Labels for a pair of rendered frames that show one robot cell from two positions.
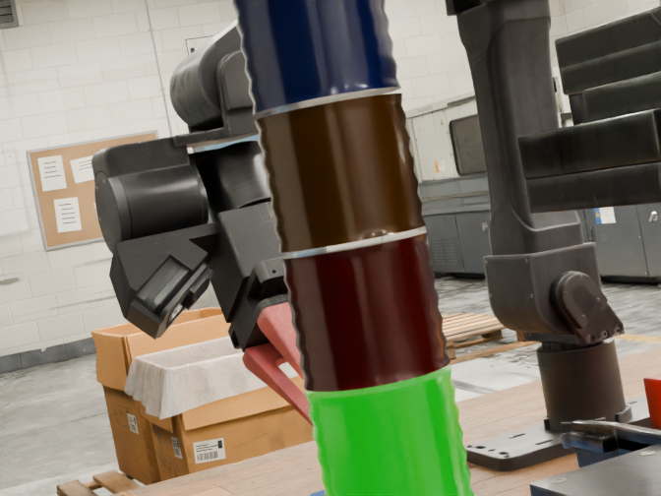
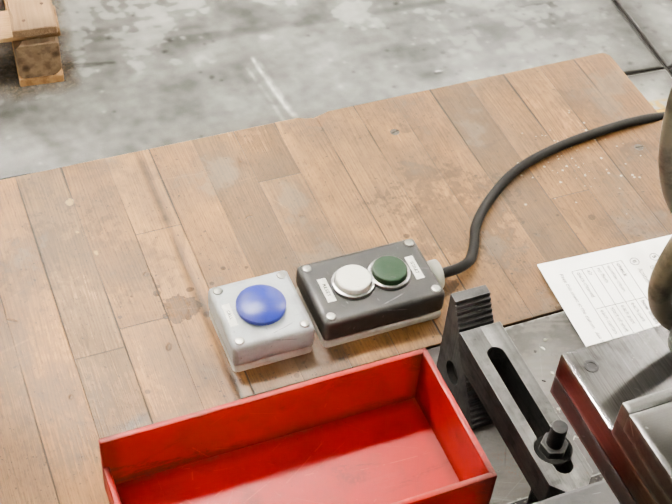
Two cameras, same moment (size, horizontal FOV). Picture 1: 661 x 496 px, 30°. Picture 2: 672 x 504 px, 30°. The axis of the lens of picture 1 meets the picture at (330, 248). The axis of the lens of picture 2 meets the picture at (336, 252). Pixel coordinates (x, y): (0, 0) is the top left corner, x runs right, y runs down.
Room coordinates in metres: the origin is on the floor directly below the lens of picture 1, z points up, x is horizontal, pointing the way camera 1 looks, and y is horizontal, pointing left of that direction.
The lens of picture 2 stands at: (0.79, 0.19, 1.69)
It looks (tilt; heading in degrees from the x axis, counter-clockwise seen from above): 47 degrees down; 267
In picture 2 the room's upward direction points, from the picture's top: 5 degrees clockwise
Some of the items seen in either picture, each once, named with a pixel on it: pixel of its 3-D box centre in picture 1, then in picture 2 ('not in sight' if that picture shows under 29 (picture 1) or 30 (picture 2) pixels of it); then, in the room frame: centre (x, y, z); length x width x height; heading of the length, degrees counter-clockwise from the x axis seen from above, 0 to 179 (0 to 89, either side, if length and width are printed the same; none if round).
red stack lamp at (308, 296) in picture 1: (365, 309); not in sight; (0.31, -0.01, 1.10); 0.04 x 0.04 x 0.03
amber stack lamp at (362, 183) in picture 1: (339, 173); not in sight; (0.31, -0.01, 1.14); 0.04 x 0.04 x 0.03
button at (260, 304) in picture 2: not in sight; (260, 309); (0.81, -0.46, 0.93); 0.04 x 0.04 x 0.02
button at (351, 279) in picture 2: not in sight; (352, 285); (0.73, -0.49, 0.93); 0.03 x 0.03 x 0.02
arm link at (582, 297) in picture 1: (561, 308); not in sight; (0.97, -0.17, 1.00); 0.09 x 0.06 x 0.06; 25
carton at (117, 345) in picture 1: (178, 392); not in sight; (4.81, 0.69, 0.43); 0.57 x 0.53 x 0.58; 23
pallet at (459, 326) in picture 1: (410, 346); not in sight; (7.39, -0.37, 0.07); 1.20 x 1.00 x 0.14; 111
